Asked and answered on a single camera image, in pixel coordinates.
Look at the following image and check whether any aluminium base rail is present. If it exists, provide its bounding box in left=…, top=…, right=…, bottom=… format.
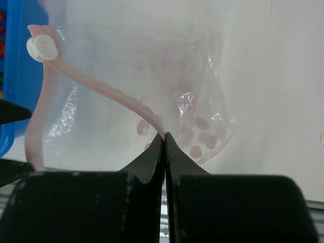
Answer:
left=1, top=181, right=323, bottom=242

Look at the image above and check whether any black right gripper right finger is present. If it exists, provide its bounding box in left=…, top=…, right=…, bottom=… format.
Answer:
left=165, top=133, right=319, bottom=242

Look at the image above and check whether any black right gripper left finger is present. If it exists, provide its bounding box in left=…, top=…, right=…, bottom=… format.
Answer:
left=1, top=135, right=164, bottom=242

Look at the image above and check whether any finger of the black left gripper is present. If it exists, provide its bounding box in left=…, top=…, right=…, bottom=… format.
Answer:
left=0, top=158, right=34, bottom=187
left=0, top=99, right=32, bottom=125

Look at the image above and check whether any blue plastic bin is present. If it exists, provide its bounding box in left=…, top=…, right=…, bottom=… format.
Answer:
left=0, top=0, right=50, bottom=159

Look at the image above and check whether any white bag zipper slider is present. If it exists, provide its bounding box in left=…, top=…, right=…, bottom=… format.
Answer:
left=26, top=34, right=59, bottom=62

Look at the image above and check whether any clear pink zip top bag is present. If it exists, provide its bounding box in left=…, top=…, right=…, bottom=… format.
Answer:
left=24, top=24, right=234, bottom=171

